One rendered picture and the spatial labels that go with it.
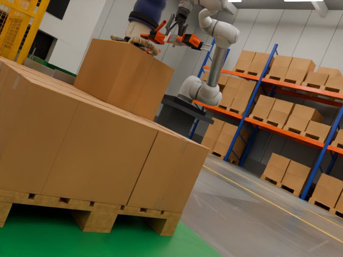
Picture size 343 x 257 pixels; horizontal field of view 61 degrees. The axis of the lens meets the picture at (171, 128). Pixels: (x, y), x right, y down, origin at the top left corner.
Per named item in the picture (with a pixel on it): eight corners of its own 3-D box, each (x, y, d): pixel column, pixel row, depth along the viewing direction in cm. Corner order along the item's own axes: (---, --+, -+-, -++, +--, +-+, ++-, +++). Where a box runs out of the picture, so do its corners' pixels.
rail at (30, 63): (-2, 59, 400) (3, 47, 399) (2, 61, 403) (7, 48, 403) (44, 93, 226) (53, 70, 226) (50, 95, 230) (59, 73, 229)
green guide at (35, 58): (5, 50, 402) (7, 45, 401) (13, 54, 409) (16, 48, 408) (33, 65, 281) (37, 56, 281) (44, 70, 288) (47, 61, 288)
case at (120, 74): (72, 85, 229) (92, 37, 227) (115, 102, 255) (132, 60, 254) (105, 102, 184) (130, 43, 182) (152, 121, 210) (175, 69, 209)
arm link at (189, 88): (179, 96, 290) (189, 76, 290) (196, 103, 285) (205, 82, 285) (175, 92, 275) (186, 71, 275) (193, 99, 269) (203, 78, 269)
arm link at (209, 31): (202, 12, 232) (218, 17, 228) (206, 21, 250) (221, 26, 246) (195, 27, 233) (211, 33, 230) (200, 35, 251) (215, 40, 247)
